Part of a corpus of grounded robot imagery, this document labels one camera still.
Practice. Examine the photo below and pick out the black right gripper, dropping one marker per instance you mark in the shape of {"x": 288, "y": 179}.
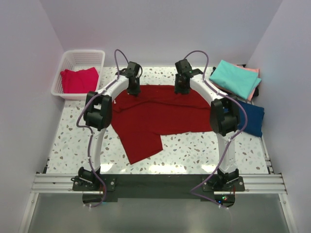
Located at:
{"x": 177, "y": 90}

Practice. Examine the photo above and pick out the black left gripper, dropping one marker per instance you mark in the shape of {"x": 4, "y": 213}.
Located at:
{"x": 136, "y": 91}

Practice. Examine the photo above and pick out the dark red t-shirt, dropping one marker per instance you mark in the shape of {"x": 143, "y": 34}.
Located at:
{"x": 157, "y": 110}

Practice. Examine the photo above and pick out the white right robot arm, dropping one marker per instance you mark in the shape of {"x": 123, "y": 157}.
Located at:
{"x": 224, "y": 119}

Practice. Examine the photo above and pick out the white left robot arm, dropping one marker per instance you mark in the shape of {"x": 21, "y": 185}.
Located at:
{"x": 97, "y": 116}

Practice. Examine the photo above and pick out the magenta t-shirt in basket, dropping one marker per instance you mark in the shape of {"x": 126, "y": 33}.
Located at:
{"x": 79, "y": 82}

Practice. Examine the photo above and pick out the white plastic laundry basket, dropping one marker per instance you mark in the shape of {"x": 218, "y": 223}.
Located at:
{"x": 76, "y": 60}

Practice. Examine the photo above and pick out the teal folded t-shirt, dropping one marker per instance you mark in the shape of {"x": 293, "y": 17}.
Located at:
{"x": 221, "y": 75}

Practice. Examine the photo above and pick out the pink folded t-shirt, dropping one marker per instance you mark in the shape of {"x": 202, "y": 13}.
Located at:
{"x": 244, "y": 82}

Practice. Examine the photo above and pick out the navy blue folded t-shirt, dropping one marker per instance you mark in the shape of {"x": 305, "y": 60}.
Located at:
{"x": 255, "y": 117}

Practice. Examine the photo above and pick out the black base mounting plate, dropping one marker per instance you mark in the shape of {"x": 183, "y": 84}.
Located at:
{"x": 163, "y": 186}

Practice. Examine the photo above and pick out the aluminium frame rail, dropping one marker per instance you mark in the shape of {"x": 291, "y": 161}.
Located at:
{"x": 247, "y": 183}

